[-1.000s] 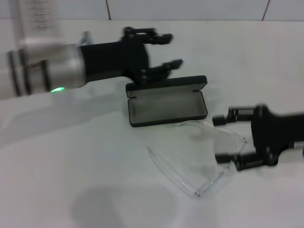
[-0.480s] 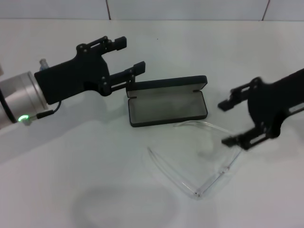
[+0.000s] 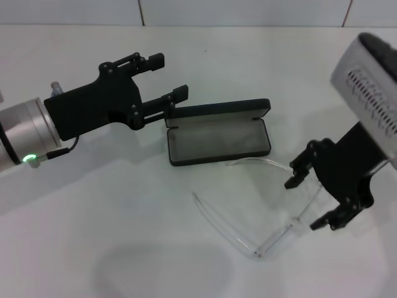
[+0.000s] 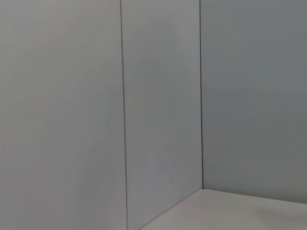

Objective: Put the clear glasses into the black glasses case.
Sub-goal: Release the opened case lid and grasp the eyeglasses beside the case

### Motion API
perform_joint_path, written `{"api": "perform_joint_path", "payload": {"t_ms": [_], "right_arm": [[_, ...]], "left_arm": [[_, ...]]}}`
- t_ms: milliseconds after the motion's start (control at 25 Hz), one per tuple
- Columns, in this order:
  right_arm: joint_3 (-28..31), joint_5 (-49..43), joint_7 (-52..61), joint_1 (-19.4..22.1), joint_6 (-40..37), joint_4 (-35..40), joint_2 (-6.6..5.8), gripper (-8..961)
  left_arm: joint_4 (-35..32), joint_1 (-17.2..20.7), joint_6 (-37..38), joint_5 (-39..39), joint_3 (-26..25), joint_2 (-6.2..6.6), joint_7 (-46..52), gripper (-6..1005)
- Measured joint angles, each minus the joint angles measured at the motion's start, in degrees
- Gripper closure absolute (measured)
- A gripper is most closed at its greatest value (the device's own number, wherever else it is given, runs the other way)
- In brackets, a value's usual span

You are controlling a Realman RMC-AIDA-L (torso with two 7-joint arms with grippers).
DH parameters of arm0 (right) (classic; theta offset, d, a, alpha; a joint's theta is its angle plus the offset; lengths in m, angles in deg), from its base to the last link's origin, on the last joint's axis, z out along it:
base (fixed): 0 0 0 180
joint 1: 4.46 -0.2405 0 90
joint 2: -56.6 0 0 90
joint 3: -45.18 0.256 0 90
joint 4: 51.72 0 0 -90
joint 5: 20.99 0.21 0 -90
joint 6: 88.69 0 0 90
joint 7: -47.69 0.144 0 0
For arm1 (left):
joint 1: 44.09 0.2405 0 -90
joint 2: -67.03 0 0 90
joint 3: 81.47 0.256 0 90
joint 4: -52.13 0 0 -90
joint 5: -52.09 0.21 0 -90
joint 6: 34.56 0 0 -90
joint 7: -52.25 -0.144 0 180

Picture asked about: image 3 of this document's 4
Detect black glasses case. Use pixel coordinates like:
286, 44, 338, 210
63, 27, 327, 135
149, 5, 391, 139
165, 98, 272, 169

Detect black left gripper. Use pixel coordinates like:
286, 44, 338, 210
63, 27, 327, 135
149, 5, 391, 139
43, 52, 190, 142

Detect clear white glasses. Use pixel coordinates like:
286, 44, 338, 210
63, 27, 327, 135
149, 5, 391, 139
192, 156, 325, 254

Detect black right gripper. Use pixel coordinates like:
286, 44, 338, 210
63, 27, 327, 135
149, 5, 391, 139
284, 122, 389, 232

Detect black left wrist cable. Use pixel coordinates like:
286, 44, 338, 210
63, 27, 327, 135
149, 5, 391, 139
29, 136, 80, 169

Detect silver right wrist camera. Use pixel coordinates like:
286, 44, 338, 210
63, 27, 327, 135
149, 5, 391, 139
331, 32, 397, 170

